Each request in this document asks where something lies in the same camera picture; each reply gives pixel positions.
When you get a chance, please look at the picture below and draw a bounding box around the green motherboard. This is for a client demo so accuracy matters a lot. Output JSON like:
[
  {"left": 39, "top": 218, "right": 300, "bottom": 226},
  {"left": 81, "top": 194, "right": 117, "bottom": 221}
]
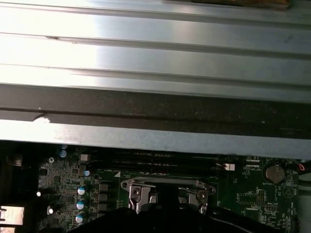
[{"left": 37, "top": 144, "right": 300, "bottom": 233}]

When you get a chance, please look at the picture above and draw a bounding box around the brown square base plate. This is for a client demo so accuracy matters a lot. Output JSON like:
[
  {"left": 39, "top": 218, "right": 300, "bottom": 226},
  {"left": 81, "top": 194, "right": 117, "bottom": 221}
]
[{"left": 165, "top": 0, "right": 291, "bottom": 12}]

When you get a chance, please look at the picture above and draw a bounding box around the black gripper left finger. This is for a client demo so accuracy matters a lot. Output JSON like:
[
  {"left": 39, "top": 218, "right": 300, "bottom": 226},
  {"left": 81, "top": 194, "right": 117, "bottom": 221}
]
[{"left": 72, "top": 183, "right": 168, "bottom": 233}]

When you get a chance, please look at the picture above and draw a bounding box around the silver coin cell battery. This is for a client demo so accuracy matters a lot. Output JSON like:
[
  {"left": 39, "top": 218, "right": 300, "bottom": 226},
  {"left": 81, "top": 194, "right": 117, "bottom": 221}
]
[{"left": 264, "top": 163, "right": 286, "bottom": 184}]

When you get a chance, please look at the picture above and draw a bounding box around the CPU socket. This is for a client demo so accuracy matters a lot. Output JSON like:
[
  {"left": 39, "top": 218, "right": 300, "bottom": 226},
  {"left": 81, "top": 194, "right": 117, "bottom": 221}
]
[{"left": 121, "top": 178, "right": 217, "bottom": 216}]

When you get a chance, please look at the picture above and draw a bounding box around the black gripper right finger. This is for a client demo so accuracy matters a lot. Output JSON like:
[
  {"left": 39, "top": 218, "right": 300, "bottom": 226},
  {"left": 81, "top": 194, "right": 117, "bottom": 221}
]
[{"left": 167, "top": 183, "right": 274, "bottom": 233}]

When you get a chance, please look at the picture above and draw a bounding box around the metal socket cover frame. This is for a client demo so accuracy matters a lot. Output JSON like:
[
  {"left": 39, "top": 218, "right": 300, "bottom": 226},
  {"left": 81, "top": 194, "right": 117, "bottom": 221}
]
[{"left": 128, "top": 183, "right": 208, "bottom": 215}]

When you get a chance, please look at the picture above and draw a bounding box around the black open PC case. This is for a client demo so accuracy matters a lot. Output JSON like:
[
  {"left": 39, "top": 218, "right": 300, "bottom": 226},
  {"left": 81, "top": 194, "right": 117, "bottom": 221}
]
[{"left": 0, "top": 83, "right": 311, "bottom": 233}]

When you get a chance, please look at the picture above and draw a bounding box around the black RAM slot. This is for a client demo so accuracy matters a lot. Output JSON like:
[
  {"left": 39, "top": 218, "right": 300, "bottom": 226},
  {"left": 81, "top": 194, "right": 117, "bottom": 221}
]
[
  {"left": 96, "top": 151, "right": 219, "bottom": 159},
  {"left": 114, "top": 158, "right": 219, "bottom": 165},
  {"left": 136, "top": 164, "right": 221, "bottom": 171}
]

